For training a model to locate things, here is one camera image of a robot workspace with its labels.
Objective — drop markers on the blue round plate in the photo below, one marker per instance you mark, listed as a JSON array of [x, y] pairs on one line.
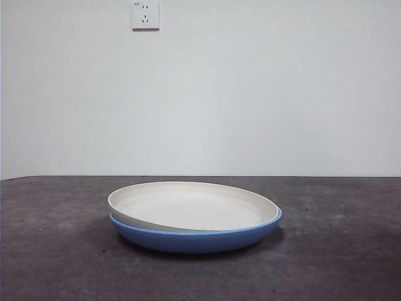
[[194, 243]]

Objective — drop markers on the white wall socket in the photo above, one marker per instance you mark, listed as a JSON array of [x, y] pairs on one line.
[[145, 15]]

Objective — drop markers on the white round plate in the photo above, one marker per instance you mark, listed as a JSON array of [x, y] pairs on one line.
[[194, 207]]

